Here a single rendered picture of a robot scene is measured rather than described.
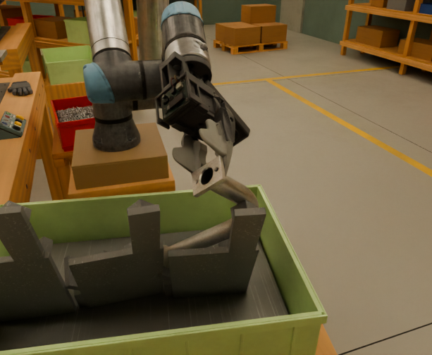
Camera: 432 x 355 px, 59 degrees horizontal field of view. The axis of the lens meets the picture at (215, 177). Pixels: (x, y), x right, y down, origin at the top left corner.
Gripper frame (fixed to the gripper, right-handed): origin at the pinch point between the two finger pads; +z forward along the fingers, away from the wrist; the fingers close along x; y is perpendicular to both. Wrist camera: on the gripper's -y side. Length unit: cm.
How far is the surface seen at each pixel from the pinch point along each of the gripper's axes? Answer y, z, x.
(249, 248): -12.7, 6.4, -5.2
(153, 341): -3.2, 17.8, -19.0
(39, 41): -71, -341, -258
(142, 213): 5.9, 3.1, -9.3
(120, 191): -24, -33, -55
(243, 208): -4.9, 3.7, 0.4
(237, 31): -368, -540, -173
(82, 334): -3.5, 12.3, -38.9
